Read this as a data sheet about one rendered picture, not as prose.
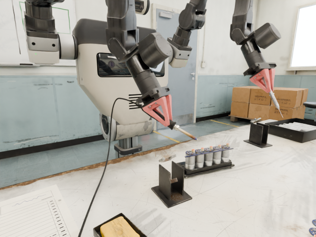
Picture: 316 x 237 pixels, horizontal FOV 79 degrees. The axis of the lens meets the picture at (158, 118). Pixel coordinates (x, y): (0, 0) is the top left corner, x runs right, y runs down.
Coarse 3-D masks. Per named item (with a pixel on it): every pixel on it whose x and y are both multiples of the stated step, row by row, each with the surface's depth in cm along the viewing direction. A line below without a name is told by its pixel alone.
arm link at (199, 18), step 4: (196, 12) 84; (200, 12) 87; (196, 16) 84; (200, 16) 86; (196, 20) 84; (200, 20) 86; (196, 24) 86; (200, 24) 88; (192, 28) 88; (196, 28) 89; (200, 28) 88
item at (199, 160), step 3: (198, 150) 50; (195, 153) 50; (198, 153) 49; (195, 156) 50; (198, 156) 49; (201, 156) 49; (195, 159) 50; (198, 159) 49; (201, 159) 49; (195, 162) 50; (198, 162) 49; (201, 162) 49; (195, 165) 50; (198, 165) 50; (201, 165) 50
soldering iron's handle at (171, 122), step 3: (138, 105) 55; (141, 105) 55; (141, 108) 55; (144, 111) 54; (156, 111) 53; (147, 114) 54; (159, 114) 53; (162, 117) 52; (171, 120) 52; (171, 123) 51; (174, 123) 51; (168, 126) 52; (171, 126) 51; (171, 129) 52
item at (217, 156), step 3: (216, 147) 52; (213, 150) 52; (216, 150) 51; (213, 153) 52; (216, 153) 51; (219, 153) 51; (213, 156) 52; (216, 156) 51; (219, 156) 51; (213, 159) 52; (216, 159) 51; (219, 159) 52; (213, 162) 52; (216, 162) 52; (219, 162) 52
